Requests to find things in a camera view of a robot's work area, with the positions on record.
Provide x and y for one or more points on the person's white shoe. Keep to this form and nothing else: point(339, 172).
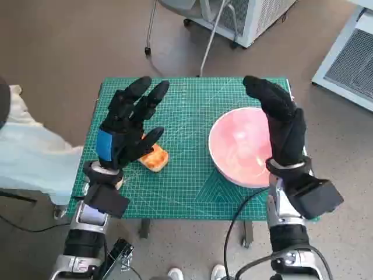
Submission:
point(218, 272)
point(175, 274)

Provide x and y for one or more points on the white cabinet with casters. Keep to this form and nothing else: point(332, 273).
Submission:
point(262, 23)

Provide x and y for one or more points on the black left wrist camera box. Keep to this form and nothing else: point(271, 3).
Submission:
point(106, 199)

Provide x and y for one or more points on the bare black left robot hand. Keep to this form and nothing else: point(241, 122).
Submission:
point(122, 140)

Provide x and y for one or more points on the black metal bracket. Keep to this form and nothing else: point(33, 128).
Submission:
point(121, 251)

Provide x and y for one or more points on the oblong toy bread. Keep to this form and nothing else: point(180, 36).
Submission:
point(156, 159)

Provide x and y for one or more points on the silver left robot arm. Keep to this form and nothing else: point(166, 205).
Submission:
point(84, 239)

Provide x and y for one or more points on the white cabinet with grille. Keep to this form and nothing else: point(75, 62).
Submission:
point(349, 64)

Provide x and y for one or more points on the black table leg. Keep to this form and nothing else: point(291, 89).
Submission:
point(144, 229)
point(247, 233)

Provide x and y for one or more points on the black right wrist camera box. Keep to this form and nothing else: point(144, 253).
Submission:
point(317, 195)

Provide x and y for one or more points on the pink bowl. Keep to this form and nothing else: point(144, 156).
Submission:
point(239, 140)

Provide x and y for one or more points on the person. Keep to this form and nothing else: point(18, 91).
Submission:
point(29, 151)

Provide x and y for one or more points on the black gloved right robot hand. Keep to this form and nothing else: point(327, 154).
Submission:
point(285, 131)

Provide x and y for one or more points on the dark rounded object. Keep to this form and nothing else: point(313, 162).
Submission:
point(3, 102)

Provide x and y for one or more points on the grey chair with metal legs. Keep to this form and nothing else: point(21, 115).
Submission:
point(177, 4)

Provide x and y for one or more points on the green cutting mat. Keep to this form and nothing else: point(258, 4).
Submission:
point(186, 116)

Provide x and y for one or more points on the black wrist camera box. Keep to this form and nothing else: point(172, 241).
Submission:
point(106, 199)
point(317, 195)

